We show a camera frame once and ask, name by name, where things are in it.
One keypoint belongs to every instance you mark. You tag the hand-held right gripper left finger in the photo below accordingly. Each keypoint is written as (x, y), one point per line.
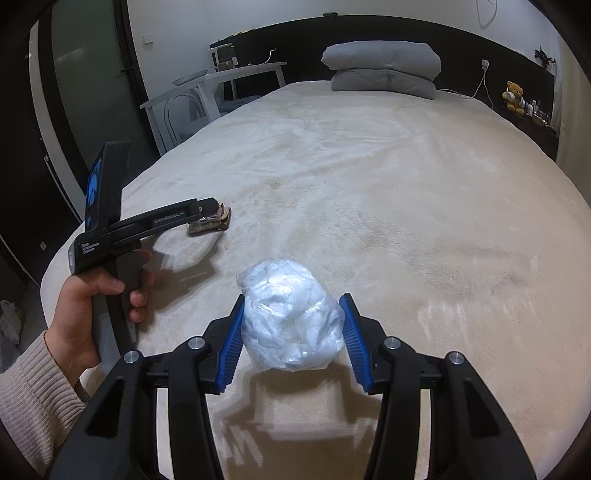
(233, 344)

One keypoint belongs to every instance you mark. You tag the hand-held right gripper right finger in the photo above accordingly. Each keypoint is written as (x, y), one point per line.
(353, 344)

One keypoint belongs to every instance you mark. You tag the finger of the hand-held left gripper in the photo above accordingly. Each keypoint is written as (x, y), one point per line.
(203, 210)

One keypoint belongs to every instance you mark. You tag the brown snack wrapper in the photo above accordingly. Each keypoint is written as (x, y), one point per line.
(214, 225)

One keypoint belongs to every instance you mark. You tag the clear plastic bag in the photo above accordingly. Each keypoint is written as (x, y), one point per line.
(291, 314)

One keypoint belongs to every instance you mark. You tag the person's left forearm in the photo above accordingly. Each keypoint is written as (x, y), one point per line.
(32, 406)

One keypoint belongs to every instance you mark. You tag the person's left hand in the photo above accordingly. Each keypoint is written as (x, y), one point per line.
(74, 318)

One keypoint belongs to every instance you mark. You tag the white metal chair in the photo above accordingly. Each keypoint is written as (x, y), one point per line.
(184, 120)

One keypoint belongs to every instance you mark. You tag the grey shallow dish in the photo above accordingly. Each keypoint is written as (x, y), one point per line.
(191, 77)

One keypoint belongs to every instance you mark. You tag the white side table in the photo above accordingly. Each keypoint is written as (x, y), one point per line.
(231, 76)

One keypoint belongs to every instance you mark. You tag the beige bed blanket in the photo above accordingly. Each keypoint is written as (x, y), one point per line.
(392, 207)

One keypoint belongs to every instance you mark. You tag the white plastic bag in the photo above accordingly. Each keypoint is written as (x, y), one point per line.
(9, 323)

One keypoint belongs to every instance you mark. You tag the black headboard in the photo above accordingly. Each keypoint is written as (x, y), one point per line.
(295, 46)

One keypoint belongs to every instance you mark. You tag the grey pillow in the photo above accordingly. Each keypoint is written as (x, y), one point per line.
(383, 57)
(383, 85)

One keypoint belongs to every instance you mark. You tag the brown teddy bear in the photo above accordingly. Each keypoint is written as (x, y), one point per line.
(515, 98)

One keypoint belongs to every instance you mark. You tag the small bottles on shelf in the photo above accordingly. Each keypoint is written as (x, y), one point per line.
(539, 113)

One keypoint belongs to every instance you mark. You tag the cream curtain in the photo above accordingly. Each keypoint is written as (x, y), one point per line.
(575, 115)

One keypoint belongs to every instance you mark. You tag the black figurine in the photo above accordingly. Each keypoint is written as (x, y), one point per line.
(545, 57)

